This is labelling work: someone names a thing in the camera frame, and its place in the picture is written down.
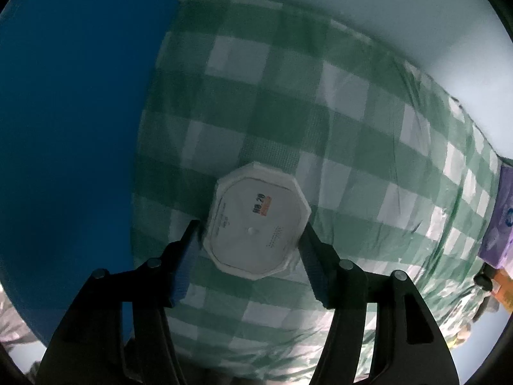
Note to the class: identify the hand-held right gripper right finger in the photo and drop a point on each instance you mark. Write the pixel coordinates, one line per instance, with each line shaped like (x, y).
(316, 268)

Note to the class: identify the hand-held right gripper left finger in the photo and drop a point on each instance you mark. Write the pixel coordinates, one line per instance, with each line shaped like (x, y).
(184, 268)

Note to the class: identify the white octagonal device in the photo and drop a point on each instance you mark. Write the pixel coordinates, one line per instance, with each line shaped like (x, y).
(256, 220)

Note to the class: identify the green checked cloth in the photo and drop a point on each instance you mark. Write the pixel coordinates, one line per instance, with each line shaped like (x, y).
(320, 128)

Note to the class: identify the black cylinder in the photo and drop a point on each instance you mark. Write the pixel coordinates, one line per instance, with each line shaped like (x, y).
(484, 281)

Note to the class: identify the silver quilted blanket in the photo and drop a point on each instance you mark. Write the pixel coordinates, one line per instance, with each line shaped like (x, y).
(14, 321)

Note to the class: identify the blue cardboard box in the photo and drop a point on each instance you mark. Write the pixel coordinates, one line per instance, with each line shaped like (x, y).
(72, 128)

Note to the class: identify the purple tissue pack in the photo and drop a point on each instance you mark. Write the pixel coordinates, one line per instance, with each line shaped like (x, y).
(500, 224)

